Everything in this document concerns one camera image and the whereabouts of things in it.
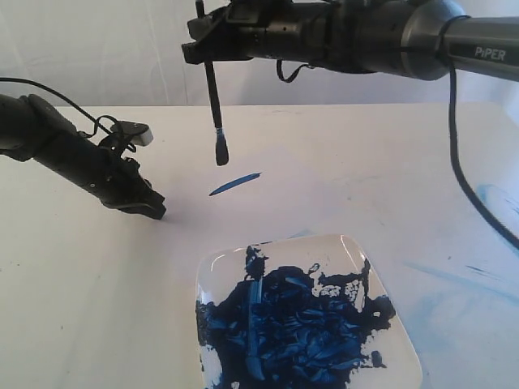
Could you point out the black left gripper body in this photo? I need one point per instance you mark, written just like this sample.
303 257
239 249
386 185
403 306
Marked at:
100 171

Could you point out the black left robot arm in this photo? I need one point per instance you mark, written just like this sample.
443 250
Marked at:
32 129

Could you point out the white backdrop cloth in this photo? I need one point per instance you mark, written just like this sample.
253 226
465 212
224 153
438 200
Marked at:
129 53

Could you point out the white square paint plate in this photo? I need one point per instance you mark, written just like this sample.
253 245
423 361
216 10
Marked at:
307 312

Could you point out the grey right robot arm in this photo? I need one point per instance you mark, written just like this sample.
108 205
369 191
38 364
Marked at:
413 39

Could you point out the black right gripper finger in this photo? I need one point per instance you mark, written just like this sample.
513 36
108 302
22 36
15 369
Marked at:
218 50
212 25

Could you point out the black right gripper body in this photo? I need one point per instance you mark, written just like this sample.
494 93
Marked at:
339 36

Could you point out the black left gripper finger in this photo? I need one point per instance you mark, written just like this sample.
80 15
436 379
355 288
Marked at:
151 201
134 209

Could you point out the black paintbrush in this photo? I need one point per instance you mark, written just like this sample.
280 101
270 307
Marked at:
221 148

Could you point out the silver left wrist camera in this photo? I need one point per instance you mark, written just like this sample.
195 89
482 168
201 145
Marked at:
137 133

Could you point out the white paper sheet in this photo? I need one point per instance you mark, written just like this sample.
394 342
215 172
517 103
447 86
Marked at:
263 196

